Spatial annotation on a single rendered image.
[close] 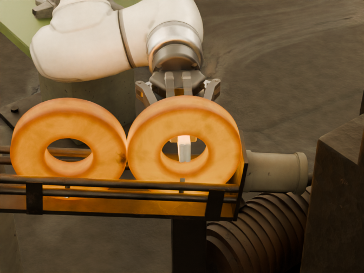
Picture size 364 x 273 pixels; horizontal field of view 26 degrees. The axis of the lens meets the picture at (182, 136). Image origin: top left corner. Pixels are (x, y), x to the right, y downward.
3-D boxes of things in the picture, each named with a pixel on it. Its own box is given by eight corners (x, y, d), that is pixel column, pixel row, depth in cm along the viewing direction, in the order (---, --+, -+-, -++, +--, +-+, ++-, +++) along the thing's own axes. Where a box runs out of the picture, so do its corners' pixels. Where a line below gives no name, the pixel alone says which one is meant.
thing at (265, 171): (302, 203, 111) (311, 171, 108) (239, 201, 110) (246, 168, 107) (295, 175, 116) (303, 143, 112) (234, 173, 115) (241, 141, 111)
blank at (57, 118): (131, 115, 102) (131, 100, 104) (8, 108, 100) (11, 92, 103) (122, 203, 111) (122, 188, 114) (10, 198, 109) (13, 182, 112)
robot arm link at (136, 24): (212, 66, 131) (135, 84, 132) (204, 23, 143) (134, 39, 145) (197, 8, 125) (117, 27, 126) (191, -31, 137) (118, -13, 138)
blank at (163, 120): (248, 109, 103) (245, 96, 105) (129, 106, 101) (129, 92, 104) (235, 201, 112) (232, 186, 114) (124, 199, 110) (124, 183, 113)
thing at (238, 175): (236, 221, 112) (248, 163, 105) (232, 221, 112) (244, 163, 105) (231, 187, 118) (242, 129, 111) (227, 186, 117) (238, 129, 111)
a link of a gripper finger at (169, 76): (174, 71, 118) (164, 71, 117) (176, 112, 108) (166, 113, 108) (174, 93, 120) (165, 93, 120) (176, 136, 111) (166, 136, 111)
